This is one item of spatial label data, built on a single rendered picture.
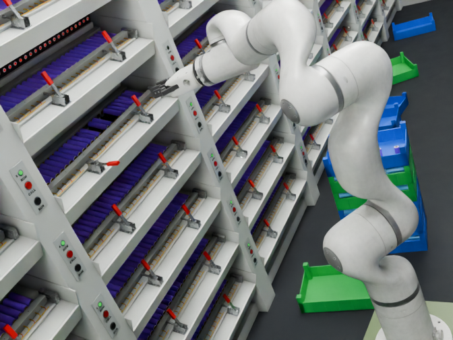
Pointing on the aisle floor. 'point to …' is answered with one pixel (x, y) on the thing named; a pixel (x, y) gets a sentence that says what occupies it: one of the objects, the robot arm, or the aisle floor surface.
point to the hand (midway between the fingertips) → (160, 88)
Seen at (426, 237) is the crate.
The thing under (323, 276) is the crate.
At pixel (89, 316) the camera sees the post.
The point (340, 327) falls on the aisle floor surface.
